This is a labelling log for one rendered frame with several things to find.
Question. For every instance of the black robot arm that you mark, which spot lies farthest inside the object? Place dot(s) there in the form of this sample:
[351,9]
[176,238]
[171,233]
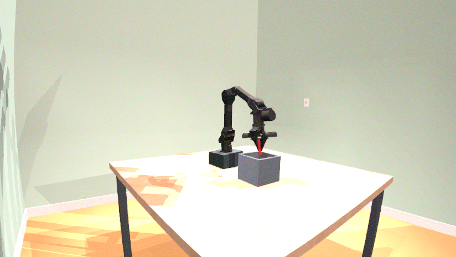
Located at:
[260,113]

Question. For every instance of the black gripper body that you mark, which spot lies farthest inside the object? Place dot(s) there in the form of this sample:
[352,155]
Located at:
[264,134]

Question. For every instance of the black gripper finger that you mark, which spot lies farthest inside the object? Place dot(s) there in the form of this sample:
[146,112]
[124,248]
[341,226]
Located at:
[255,141]
[263,141]

